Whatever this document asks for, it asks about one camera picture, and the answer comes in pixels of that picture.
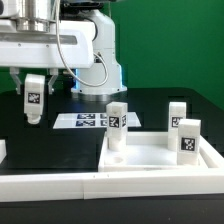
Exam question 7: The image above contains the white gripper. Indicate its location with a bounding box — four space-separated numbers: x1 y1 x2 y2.
0 20 95 95

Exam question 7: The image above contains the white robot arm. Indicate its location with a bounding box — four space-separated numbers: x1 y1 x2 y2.
0 0 127 101

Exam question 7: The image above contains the white marker sheet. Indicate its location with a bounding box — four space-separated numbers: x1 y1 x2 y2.
52 112 142 130

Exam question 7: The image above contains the white U-shaped obstacle fence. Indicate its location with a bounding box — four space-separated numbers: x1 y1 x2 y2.
0 139 224 202

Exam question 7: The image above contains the white square tabletop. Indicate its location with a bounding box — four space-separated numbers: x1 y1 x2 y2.
98 132 207 172

